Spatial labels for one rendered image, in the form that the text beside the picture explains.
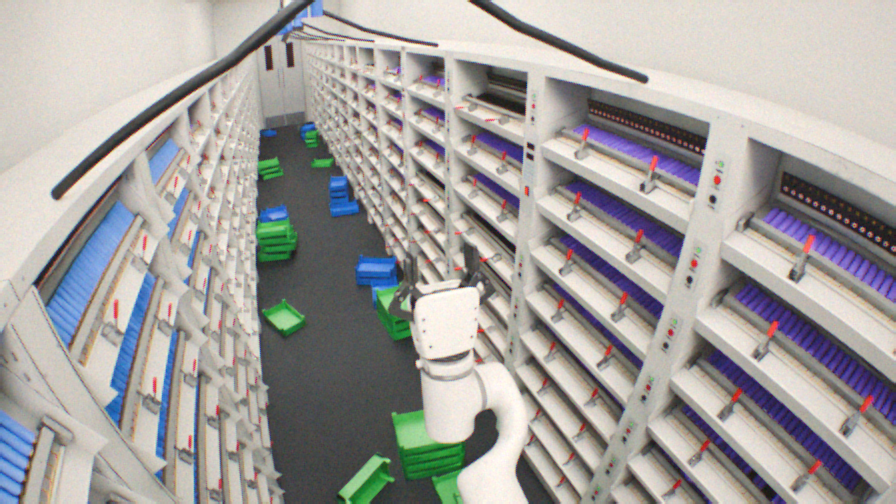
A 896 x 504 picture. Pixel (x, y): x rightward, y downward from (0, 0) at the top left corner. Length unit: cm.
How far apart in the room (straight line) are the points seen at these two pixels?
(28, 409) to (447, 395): 62
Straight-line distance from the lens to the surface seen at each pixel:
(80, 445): 71
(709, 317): 105
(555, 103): 140
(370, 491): 218
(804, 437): 114
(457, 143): 204
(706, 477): 126
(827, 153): 83
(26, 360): 62
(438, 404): 67
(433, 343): 62
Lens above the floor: 191
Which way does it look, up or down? 30 degrees down
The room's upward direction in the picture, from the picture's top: straight up
